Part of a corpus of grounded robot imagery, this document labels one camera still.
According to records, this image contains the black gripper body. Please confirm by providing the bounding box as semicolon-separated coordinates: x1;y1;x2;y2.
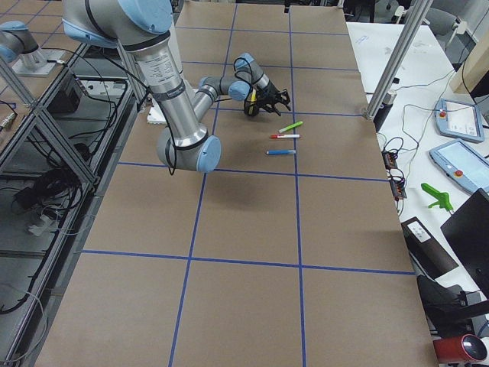
256;84;280;107

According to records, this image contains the red marker pen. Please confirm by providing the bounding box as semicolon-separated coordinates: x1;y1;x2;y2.
270;134;301;139

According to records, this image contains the green highlighter pen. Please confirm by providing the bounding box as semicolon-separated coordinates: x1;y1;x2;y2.
278;121;303;134

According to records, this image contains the blue marker pen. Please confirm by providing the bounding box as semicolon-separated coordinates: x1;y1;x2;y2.
266;149;296;155

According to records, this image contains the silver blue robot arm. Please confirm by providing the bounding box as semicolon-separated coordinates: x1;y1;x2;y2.
63;1;290;173
1;21;65;77

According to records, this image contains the black mesh pen cup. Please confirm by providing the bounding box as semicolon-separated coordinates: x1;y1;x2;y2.
243;99;260;117

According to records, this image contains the orange circuit board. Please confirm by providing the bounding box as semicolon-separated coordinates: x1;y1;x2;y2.
381;150;406;201

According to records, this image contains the far teach pendant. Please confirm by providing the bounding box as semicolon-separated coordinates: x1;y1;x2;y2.
434;99;485;144

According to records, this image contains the teach pendant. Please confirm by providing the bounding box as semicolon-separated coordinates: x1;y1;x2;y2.
429;138;488;194
434;99;485;144

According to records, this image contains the green plastic tool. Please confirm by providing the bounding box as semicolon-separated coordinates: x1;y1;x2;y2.
420;183;454;213

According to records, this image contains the near teach pendant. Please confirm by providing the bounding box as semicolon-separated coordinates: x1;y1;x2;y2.
429;138;488;194

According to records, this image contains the black box white label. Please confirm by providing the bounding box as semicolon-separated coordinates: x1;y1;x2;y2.
401;217;458;278

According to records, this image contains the black monitor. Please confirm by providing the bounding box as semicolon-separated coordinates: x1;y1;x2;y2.
441;189;488;297

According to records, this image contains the red cylinder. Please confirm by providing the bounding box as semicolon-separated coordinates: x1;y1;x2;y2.
433;334;488;364

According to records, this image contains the black camera cable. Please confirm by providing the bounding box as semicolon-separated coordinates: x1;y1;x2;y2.
232;56;261;96

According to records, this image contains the white camera stand column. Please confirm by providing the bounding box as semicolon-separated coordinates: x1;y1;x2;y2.
147;103;167;125

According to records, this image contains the aluminium frame post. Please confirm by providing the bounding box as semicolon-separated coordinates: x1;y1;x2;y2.
363;0;433;120

